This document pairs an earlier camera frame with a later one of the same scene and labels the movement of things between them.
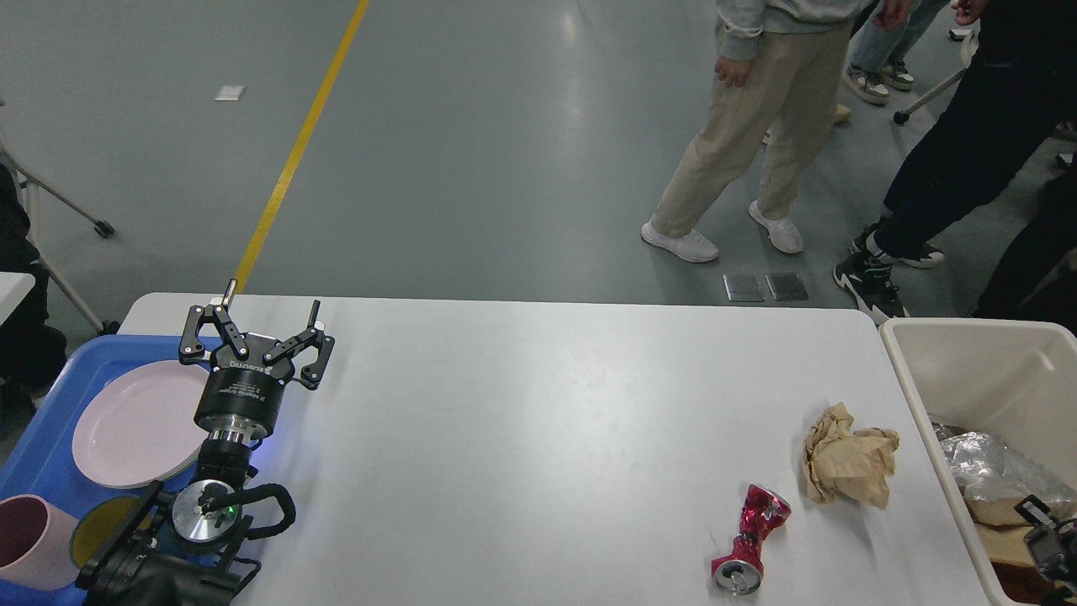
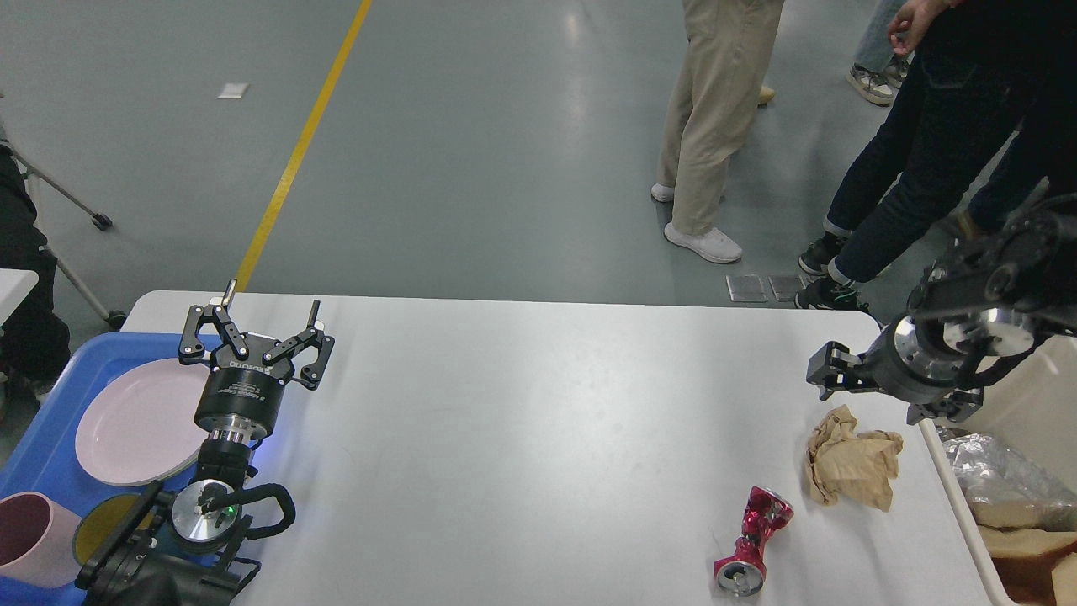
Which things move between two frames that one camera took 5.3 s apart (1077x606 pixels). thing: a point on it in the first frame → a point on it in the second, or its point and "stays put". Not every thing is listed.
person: (789, 98) → (728, 48)
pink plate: (138, 427) stays put
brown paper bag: (1002, 529) stays put
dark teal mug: (95, 521) stays put
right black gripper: (1054, 551) → (915, 358)
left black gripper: (242, 391) stays put
